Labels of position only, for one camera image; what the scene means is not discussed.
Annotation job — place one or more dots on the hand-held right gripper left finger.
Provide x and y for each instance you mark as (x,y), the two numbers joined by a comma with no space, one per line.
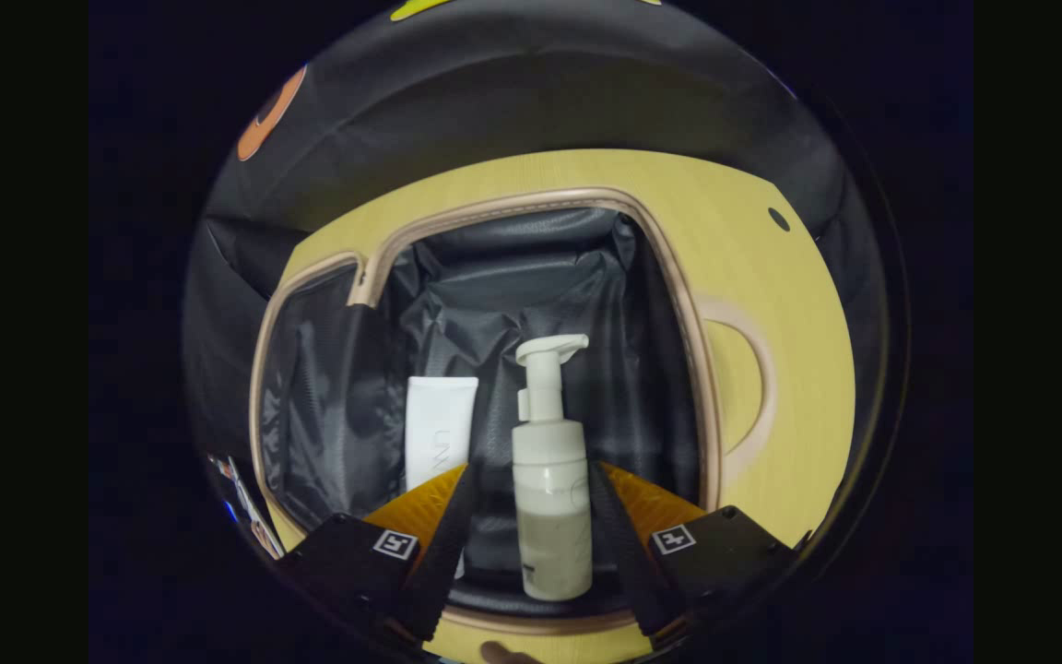
(443,563)

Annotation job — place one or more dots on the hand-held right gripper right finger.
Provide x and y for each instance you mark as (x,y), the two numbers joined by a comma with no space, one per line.
(628,563)

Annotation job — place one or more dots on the white pump bottle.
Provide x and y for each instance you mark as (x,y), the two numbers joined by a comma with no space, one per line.
(549,516)

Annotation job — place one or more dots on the white squeeze tube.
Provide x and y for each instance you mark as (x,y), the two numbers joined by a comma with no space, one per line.
(439,424)

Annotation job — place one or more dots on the beige pink suitcase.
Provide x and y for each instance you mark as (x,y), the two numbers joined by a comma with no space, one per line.
(513,277)

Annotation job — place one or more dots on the black table grommet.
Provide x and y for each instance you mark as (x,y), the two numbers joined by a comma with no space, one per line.
(778,219)

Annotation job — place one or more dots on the black backdrop cloth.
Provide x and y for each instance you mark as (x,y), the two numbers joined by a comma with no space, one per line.
(494,101)

